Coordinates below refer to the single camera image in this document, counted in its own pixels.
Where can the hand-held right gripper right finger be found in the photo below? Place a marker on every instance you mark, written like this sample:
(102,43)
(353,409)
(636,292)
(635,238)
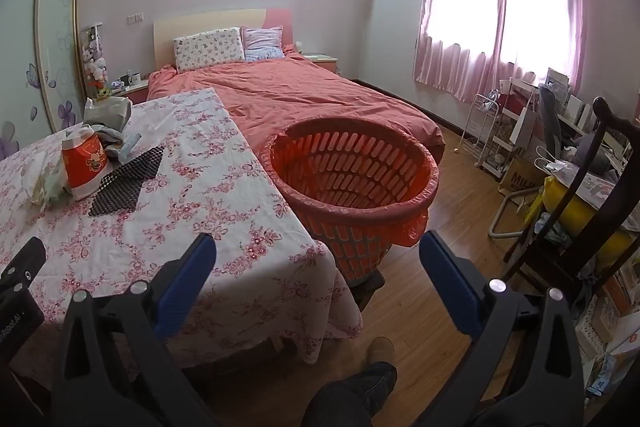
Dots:
(450,279)

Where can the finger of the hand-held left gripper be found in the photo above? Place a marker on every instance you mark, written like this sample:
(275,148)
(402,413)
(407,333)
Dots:
(25,259)

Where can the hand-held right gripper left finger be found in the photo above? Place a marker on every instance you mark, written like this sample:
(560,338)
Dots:
(189,279)

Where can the red plastic laundry basket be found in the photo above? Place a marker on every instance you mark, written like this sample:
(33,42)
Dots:
(350,179)

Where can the blue tissue pack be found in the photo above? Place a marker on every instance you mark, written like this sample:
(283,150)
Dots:
(129,146)

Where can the grey sock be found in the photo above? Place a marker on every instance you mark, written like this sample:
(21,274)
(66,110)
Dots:
(109,136)

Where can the white bent tube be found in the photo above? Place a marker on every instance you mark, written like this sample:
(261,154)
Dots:
(500,219)

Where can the white crumpled plastic bag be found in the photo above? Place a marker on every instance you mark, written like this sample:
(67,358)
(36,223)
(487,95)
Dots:
(42,179)

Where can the floral tablecloth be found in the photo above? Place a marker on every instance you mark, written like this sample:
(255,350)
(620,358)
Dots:
(200,187)

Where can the tan shoe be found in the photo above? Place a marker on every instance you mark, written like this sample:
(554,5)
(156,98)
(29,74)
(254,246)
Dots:
(381,351)

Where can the red white packet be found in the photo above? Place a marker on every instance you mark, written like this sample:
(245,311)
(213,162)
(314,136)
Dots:
(85,162)

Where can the black mesh mat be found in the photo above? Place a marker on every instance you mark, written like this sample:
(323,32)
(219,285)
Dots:
(125,182)

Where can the brown cardboard box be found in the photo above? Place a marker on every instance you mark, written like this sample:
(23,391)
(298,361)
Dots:
(520,177)

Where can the yellow bag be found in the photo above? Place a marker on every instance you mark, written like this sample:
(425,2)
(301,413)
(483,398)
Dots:
(570,212)

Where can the white rolling rack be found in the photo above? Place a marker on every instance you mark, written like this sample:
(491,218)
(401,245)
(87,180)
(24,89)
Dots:
(492,142)

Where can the person's leg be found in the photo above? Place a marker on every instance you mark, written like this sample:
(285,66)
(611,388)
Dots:
(345,399)

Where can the stack of boxes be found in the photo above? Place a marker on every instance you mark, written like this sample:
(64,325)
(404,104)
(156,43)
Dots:
(610,332)

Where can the white paper bag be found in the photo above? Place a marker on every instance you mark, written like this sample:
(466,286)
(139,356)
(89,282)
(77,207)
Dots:
(524,124)

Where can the grey office chair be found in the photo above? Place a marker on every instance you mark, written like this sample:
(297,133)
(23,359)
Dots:
(550,117)

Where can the pink nightstand with cups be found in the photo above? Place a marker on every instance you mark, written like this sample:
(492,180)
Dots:
(132,92)

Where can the dark wooden chair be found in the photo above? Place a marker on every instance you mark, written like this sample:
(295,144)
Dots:
(595,147)

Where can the hanging plush toys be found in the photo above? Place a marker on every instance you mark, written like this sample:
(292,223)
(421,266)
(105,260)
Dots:
(96,62)

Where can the bed with salmon duvet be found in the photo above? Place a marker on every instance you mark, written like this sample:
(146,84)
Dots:
(300,97)

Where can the cluttered desk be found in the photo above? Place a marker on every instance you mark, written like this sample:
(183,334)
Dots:
(580,107)

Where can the wardrobe sliding door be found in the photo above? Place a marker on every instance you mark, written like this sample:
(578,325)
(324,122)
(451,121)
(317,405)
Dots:
(55,32)

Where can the floral pillow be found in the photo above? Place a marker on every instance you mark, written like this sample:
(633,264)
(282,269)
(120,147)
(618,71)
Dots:
(207,49)

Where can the pink striped pillow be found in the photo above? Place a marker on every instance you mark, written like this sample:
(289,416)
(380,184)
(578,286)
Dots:
(262,43)

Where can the pink topped nightstand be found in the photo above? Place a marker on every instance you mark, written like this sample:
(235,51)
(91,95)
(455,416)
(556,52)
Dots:
(322,61)

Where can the beige and pink headboard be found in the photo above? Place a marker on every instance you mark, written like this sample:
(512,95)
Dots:
(200,23)

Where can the wall outlet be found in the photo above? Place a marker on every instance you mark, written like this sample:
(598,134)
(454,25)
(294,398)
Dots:
(135,18)

